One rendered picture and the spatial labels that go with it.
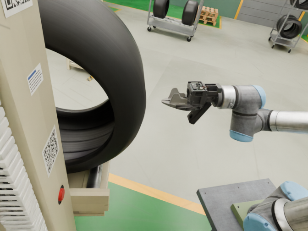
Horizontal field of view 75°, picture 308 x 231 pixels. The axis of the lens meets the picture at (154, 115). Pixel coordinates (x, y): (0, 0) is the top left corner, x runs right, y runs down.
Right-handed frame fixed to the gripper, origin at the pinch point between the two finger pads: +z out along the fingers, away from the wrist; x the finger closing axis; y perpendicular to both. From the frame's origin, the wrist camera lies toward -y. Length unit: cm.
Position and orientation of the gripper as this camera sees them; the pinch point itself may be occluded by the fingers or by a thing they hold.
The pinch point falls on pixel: (164, 102)
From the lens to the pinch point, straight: 74.4
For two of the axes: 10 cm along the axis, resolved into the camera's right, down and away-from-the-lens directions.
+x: 0.9, 6.2, -7.8
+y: 0.4, -7.8, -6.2
